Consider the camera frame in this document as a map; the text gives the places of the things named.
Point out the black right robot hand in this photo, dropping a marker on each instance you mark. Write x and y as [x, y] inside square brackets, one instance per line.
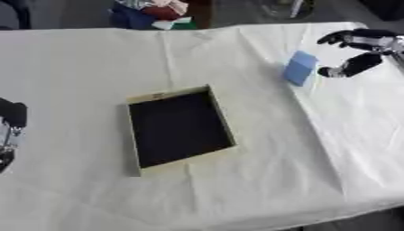
[363, 63]

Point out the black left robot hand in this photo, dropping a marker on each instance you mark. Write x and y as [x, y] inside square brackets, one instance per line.
[12, 113]

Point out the tan cardboard box black inside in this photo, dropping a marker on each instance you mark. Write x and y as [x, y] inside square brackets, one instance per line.
[179, 129]

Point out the black bag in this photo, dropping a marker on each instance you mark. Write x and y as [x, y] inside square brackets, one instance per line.
[383, 9]

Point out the blue rectangular block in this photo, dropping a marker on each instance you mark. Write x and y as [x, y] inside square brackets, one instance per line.
[300, 68]

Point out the silver tripod base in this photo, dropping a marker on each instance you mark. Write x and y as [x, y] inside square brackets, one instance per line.
[289, 8]

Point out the dark chair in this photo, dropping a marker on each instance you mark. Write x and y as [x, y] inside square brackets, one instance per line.
[14, 13]

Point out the pile of colourful bags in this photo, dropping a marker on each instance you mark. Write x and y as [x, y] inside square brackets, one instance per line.
[150, 13]

